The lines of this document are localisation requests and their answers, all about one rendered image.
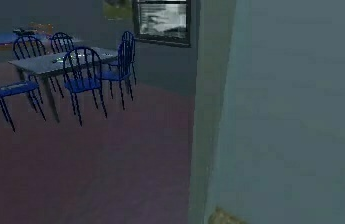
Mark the blue metal chair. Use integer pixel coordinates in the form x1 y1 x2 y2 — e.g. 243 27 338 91
0 61 47 133
12 35 65 105
49 31 76 55
100 30 138 111
61 46 108 127

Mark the black framed window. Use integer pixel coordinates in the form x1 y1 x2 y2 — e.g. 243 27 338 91
132 0 192 48

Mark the tan lumpy object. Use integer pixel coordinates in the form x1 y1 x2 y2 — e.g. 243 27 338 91
208 206 248 224

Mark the grey dining table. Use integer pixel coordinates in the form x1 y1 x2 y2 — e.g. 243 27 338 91
7 46 119 124

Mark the small black object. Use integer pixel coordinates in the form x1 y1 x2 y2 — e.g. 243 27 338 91
12 28 38 37

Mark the green framed wall picture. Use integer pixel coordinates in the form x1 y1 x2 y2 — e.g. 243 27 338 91
102 0 134 20

